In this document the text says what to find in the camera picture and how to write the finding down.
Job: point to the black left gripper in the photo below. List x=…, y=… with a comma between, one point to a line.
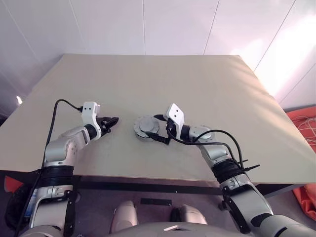
x=102, y=124

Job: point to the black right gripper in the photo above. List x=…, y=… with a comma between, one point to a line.
x=171, y=129

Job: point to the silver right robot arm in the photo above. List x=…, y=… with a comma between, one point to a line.
x=217, y=153

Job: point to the black rounded object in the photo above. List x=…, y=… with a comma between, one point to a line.
x=176, y=214

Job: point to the beige rounded robot leg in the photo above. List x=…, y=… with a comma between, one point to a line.
x=123, y=216
x=193, y=214

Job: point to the small white object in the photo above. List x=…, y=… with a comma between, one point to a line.
x=19, y=100

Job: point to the grey robot torso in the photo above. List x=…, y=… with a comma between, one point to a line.
x=153, y=232

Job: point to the blue white spray can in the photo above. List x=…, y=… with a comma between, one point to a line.
x=31, y=200

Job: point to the orange cloth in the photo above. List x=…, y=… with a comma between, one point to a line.
x=308, y=197
x=10, y=184

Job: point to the black bag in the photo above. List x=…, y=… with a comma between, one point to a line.
x=17, y=202

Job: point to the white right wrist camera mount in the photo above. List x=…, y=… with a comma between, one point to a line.
x=176, y=112

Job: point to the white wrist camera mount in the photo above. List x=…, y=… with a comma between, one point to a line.
x=89, y=111
x=176, y=112

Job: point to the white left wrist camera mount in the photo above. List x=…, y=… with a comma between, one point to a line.
x=89, y=111

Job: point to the black table frame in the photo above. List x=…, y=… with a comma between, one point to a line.
x=148, y=186

